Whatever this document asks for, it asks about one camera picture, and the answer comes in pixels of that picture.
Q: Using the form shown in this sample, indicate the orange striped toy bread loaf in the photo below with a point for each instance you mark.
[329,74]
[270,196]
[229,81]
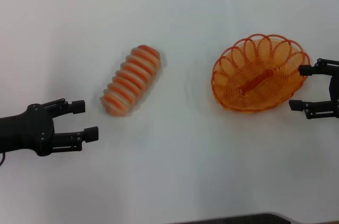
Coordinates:
[129,81]

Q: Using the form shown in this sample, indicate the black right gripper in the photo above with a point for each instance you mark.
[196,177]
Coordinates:
[335,89]

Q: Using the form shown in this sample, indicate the dark grey robot base edge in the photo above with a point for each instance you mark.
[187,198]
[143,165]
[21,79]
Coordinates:
[265,219]

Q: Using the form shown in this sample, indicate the orange woven plastic basket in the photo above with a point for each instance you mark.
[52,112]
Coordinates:
[255,82]

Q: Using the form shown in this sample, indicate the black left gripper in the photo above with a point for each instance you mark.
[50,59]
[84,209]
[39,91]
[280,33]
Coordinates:
[26,128]

